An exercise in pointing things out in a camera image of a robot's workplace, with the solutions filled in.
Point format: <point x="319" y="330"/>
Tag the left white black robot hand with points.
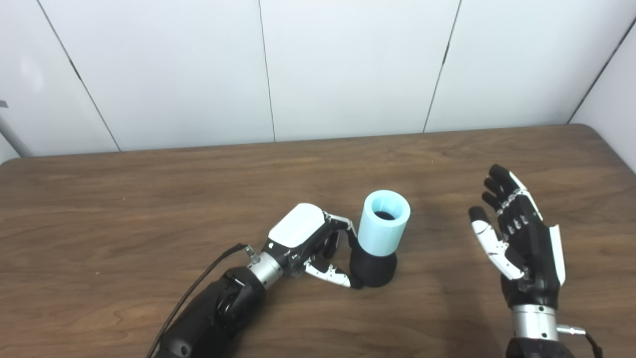
<point x="298" y="226"/>

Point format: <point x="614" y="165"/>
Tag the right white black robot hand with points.
<point x="534" y="248"/>

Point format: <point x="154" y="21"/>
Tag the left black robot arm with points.
<point x="218" y="313"/>

